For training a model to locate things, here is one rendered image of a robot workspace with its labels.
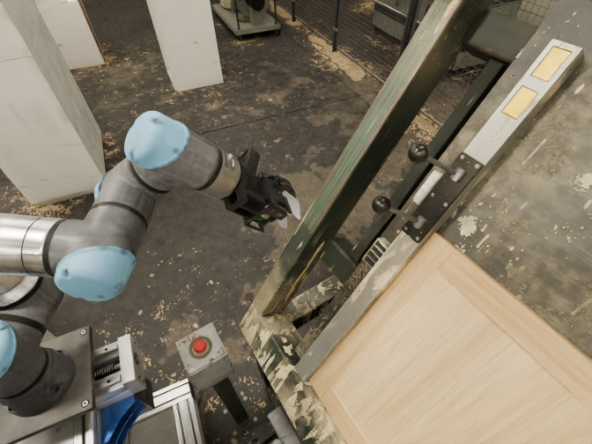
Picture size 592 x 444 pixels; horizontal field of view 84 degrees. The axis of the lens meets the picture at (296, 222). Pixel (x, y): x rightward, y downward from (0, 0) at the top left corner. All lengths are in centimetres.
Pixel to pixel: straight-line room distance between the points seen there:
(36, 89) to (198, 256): 146
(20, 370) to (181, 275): 155
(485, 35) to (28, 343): 117
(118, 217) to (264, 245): 198
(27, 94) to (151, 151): 237
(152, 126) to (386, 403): 77
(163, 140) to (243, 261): 194
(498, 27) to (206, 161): 66
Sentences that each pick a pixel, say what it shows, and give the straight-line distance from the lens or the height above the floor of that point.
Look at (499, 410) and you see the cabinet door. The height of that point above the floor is 121.
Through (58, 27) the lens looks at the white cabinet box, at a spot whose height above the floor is 48.
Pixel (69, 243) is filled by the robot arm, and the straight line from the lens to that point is 47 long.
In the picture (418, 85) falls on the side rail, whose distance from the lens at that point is 85.
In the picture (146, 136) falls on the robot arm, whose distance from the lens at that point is 46.
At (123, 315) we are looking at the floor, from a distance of 236.
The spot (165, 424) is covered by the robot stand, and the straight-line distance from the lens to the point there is 182.
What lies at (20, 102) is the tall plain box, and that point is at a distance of 283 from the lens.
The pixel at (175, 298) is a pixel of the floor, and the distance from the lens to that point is 230.
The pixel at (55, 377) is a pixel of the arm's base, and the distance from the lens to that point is 102.
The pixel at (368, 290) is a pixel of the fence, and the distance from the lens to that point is 83.
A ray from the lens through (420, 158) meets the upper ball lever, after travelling 65.
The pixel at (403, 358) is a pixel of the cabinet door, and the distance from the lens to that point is 85.
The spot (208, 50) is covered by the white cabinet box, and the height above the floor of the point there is 39.
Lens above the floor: 191
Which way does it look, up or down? 49 degrees down
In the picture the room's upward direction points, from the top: straight up
